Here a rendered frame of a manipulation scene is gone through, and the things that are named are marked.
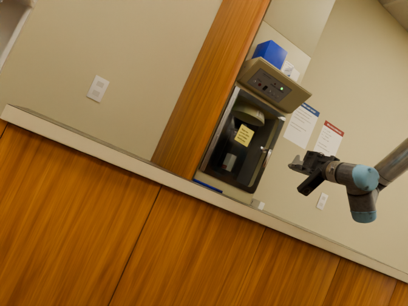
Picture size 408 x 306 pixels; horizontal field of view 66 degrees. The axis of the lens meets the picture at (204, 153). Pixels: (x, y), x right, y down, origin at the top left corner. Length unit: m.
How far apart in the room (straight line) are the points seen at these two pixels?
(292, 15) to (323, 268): 1.14
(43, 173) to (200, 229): 0.51
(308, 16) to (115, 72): 0.97
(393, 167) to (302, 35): 0.78
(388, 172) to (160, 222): 0.75
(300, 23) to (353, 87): 1.00
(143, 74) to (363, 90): 1.63
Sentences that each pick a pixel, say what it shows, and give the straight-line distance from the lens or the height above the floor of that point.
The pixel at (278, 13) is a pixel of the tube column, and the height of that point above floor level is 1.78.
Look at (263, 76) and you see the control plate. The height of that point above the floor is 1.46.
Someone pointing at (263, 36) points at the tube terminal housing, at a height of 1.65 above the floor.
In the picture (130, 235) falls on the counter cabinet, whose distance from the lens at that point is 1.03.
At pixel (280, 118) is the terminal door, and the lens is 1.53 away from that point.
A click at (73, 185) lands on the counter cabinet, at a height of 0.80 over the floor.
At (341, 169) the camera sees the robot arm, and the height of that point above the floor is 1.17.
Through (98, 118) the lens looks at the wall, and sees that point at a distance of 1.65.
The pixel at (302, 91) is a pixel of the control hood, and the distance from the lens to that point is 1.49.
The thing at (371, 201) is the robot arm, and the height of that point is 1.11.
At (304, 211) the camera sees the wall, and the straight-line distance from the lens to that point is 2.35.
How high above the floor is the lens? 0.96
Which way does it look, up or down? 4 degrees up
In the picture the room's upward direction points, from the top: 24 degrees clockwise
